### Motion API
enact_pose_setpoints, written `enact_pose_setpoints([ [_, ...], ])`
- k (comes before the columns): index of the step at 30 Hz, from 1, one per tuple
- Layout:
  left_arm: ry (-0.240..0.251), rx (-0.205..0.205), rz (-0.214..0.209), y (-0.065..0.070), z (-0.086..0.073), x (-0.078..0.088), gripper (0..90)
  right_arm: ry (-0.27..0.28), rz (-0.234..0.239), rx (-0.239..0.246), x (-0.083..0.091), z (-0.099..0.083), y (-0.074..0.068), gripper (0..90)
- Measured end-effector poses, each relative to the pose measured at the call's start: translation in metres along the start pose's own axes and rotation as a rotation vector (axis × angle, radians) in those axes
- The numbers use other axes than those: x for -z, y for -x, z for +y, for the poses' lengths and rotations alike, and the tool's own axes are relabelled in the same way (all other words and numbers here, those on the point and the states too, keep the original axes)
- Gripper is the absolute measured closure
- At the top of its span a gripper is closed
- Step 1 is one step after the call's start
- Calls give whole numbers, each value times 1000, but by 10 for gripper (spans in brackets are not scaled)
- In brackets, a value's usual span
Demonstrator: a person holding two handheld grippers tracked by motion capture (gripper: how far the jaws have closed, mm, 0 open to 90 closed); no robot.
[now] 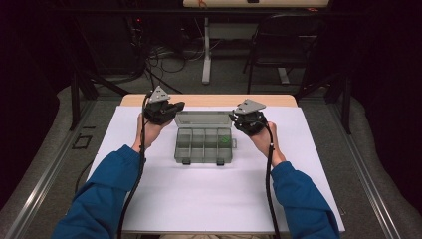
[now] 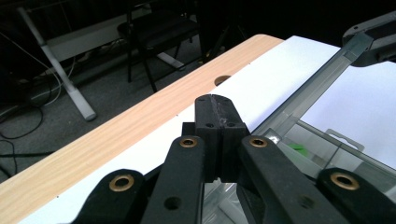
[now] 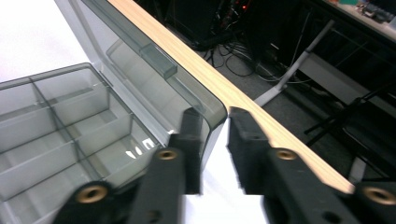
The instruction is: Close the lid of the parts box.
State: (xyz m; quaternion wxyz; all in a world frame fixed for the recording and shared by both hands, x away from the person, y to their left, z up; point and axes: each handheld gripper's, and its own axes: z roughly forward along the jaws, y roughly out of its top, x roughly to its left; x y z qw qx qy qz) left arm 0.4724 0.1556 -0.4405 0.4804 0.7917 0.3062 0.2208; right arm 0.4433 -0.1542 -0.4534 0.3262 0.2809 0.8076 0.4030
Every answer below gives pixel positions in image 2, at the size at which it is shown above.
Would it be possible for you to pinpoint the white desk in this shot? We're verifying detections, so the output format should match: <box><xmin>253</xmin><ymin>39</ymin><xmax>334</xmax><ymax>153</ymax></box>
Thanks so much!
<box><xmin>17</xmin><ymin>7</ymin><xmax>188</xmax><ymax>121</ymax></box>

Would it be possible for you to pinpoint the small green block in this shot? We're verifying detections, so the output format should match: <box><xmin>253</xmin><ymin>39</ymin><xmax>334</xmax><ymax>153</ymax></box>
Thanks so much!
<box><xmin>288</xmin><ymin>143</ymin><xmax>309</xmax><ymax>157</ymax></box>

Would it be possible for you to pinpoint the light wooden table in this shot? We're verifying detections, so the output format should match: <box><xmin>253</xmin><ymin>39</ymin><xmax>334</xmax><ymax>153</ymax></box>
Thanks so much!
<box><xmin>0</xmin><ymin>34</ymin><xmax>284</xmax><ymax>224</ymax></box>

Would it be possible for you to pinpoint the bundle of floor cables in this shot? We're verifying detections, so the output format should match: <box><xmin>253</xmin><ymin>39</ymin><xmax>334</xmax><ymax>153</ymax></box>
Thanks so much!
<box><xmin>0</xmin><ymin>31</ymin><xmax>76</xmax><ymax>175</ymax></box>

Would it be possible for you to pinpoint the grey clear compartment box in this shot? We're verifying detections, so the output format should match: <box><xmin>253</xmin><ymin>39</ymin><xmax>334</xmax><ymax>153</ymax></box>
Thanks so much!
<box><xmin>202</xmin><ymin>12</ymin><xmax>396</xmax><ymax>224</ymax></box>

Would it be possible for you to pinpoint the black folding chair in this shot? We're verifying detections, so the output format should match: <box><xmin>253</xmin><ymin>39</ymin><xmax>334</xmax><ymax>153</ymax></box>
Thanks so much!
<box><xmin>117</xmin><ymin>0</ymin><xmax>204</xmax><ymax>93</ymax></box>

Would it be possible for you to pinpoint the white board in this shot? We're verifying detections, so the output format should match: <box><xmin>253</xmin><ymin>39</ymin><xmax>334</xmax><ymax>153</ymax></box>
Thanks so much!
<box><xmin>18</xmin><ymin>35</ymin><xmax>396</xmax><ymax>224</ymax></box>

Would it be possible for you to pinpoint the white desk leg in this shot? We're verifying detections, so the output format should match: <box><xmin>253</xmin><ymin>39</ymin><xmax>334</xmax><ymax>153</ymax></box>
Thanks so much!
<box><xmin>17</xmin><ymin>7</ymin><xmax>97</xmax><ymax>121</ymax></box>

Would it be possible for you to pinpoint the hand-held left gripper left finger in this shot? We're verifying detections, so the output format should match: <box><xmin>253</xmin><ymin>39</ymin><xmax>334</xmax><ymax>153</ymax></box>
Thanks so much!
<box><xmin>181</xmin><ymin>94</ymin><xmax>223</xmax><ymax>183</ymax></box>

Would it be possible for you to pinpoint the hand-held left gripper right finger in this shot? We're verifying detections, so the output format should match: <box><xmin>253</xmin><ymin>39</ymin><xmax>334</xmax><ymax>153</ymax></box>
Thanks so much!
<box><xmin>213</xmin><ymin>94</ymin><xmax>250</xmax><ymax>183</ymax></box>

